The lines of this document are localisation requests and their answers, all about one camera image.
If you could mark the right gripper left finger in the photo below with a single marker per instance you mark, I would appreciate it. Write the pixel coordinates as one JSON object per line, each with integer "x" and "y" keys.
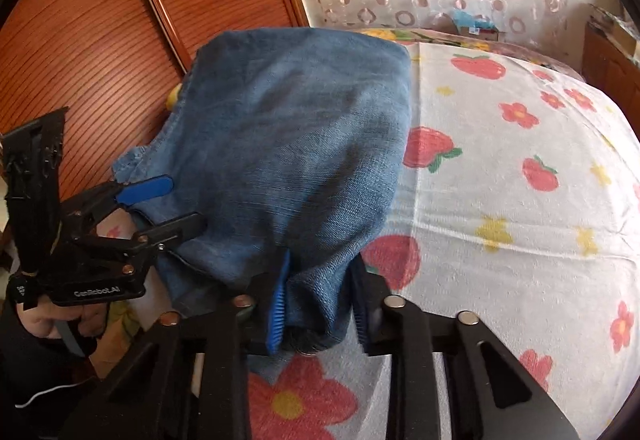
{"x": 249, "y": 324}

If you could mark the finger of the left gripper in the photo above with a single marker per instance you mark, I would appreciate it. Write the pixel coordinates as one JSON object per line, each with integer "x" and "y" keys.
{"x": 94, "y": 205}
{"x": 170, "y": 234}

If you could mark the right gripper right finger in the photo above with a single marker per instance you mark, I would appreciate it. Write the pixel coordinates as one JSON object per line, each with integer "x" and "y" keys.
{"x": 391, "y": 325}

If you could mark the blue denim jeans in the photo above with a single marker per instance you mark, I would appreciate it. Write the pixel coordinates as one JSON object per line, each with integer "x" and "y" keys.
{"x": 283, "y": 139}

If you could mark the person's left hand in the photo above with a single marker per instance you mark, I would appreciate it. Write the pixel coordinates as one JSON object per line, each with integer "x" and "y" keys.
{"x": 41, "y": 320}

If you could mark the yellow Pikachu plush toy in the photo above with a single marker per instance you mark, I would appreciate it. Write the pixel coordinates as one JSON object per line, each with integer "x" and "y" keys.
{"x": 173, "y": 97}

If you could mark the white strawberry print blanket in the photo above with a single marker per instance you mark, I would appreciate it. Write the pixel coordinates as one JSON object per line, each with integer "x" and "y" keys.
{"x": 517, "y": 199}

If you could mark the wooden slatted wardrobe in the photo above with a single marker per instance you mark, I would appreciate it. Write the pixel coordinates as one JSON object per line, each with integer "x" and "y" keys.
{"x": 110, "y": 65}

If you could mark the floral bed cover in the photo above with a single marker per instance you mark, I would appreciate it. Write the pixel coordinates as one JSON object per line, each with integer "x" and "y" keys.
{"x": 406, "y": 36}

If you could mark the cardboard box with blue cloth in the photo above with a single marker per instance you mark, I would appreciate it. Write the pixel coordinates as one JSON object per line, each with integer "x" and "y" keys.
{"x": 478, "y": 27}

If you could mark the wooden side cabinet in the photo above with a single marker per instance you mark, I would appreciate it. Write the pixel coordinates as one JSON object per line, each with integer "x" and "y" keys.
{"x": 604, "y": 66}

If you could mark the cardboard box on cabinet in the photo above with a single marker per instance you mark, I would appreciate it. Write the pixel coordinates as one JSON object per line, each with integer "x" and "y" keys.
{"x": 623, "y": 34}

